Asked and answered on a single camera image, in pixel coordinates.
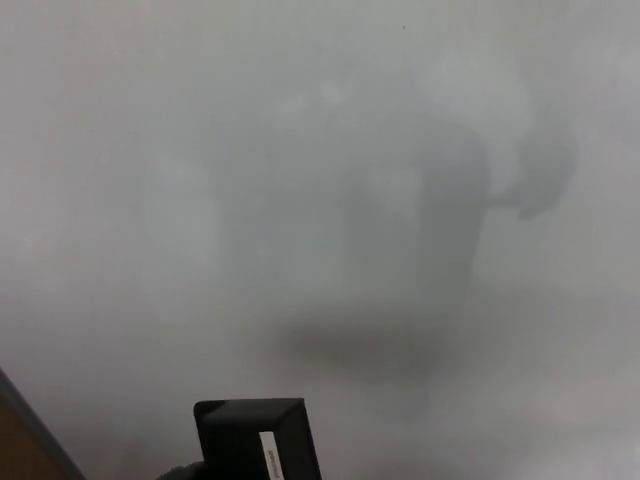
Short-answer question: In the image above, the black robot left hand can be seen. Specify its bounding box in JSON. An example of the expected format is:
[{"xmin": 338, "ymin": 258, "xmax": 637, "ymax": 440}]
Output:
[{"xmin": 158, "ymin": 460, "xmax": 207, "ymax": 480}]

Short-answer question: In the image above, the black magnetic marker holder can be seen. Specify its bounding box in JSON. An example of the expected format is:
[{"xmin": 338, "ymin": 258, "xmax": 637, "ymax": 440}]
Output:
[{"xmin": 192, "ymin": 397, "xmax": 324, "ymax": 480}]

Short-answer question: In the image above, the brown wooden panel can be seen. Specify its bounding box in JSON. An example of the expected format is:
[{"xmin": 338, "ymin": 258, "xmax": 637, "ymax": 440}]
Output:
[{"xmin": 0, "ymin": 385, "xmax": 65, "ymax": 480}]

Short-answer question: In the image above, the white whiteboard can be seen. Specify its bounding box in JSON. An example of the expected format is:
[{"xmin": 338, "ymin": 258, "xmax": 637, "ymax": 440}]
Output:
[{"xmin": 0, "ymin": 0, "xmax": 640, "ymax": 480}]

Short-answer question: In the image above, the grey whiteboard frame edge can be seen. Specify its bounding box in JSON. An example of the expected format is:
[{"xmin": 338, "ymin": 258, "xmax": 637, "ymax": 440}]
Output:
[{"xmin": 0, "ymin": 366, "xmax": 87, "ymax": 480}]

